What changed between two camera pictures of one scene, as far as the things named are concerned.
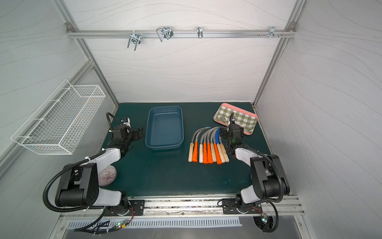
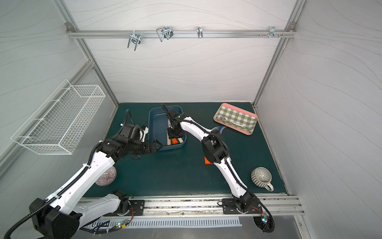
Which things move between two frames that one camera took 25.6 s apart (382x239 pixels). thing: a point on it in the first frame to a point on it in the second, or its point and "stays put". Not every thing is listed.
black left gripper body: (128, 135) to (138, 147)
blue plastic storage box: (164, 127) stays put
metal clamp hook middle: (166, 32) stays put
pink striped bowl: (107, 176) stays put
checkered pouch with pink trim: (245, 119) stays put
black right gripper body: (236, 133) to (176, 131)
